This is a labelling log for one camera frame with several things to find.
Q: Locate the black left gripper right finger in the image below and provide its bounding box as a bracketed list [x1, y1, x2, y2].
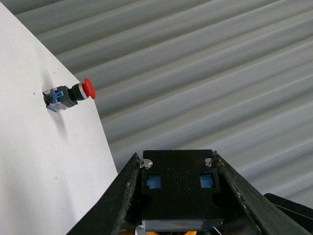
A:
[212, 151, 309, 235]

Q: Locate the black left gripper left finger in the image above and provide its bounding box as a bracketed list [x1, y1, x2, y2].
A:
[68, 153, 141, 235]

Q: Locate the yellow push button switch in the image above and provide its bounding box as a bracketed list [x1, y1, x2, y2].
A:
[141, 150, 224, 233]

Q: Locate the grey curtain right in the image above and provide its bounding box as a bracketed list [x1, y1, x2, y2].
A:
[3, 0, 313, 207]

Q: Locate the red push button switch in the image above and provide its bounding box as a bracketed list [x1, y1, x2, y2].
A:
[43, 78, 96, 113]

